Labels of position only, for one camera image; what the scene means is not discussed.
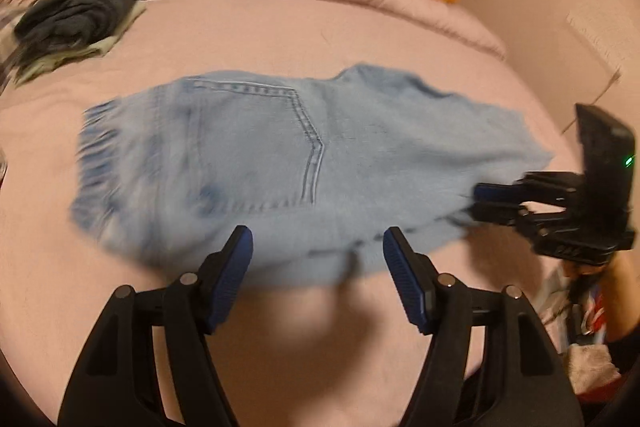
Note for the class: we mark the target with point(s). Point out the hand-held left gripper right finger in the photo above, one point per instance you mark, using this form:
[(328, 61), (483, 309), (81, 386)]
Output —
[(404, 279)]

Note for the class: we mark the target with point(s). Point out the light blue denim pants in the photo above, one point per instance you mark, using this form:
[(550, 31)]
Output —
[(250, 147)]

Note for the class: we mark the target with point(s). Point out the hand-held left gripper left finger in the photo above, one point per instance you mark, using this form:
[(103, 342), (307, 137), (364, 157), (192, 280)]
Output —
[(233, 274)]

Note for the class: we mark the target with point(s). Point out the white fluffy cloth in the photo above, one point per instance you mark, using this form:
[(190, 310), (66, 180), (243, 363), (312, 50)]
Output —
[(595, 367)]

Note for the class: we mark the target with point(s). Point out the dark folded jeans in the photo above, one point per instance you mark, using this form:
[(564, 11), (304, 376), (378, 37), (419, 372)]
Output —
[(85, 2)]

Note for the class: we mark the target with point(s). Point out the colourful printed cloth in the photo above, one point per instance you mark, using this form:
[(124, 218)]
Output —
[(585, 312)]

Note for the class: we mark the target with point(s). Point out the person's right forearm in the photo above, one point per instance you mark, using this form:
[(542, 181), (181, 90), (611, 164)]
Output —
[(625, 302)]

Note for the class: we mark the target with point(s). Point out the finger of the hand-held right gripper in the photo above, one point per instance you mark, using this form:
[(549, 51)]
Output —
[(520, 191), (500, 214)]

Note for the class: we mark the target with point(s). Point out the pale green folded cloth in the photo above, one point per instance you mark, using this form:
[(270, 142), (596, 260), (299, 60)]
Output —
[(107, 42)]

